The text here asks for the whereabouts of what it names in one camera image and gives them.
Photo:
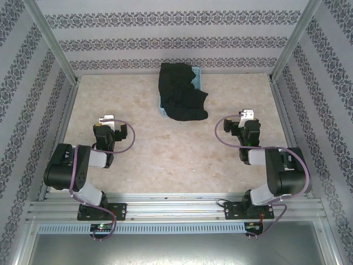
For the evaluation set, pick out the light blue plastic basket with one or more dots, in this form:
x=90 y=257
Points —
x=197 y=77

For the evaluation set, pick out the black t-shirt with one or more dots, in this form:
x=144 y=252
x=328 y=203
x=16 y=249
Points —
x=179 y=94

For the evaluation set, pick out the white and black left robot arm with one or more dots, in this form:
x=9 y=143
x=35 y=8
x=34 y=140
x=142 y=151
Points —
x=82 y=171

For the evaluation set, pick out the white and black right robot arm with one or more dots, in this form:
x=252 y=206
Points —
x=289 y=179

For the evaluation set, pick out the grey metal sheet panel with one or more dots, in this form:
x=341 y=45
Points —
x=176 y=248

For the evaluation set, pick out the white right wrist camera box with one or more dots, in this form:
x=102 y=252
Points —
x=248 y=113

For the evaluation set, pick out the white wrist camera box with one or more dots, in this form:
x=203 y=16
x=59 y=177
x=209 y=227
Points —
x=107 y=119
x=248 y=113

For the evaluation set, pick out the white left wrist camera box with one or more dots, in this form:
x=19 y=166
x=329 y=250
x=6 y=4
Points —
x=107 y=119

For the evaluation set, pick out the aluminium right side rail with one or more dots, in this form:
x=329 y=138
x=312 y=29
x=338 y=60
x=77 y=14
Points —
x=286 y=124

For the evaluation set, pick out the aluminium rail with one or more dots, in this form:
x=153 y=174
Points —
x=286 y=124
x=63 y=129

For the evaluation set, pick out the aluminium left side rail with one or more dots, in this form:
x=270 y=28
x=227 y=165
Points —
x=63 y=129

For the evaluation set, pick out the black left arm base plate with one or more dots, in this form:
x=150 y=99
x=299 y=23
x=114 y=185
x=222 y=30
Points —
x=120 y=211

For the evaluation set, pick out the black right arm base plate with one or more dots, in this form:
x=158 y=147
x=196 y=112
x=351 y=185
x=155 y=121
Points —
x=230 y=211

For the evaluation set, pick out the aluminium right frame post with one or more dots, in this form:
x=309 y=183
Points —
x=296 y=38

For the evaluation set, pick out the aluminium frame post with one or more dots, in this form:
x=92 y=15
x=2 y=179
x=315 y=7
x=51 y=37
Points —
x=49 y=38
x=296 y=38

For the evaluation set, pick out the aluminium mounting rail beam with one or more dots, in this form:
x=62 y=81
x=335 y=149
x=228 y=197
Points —
x=176 y=207

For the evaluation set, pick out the aluminium left frame post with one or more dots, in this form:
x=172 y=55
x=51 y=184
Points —
x=49 y=38

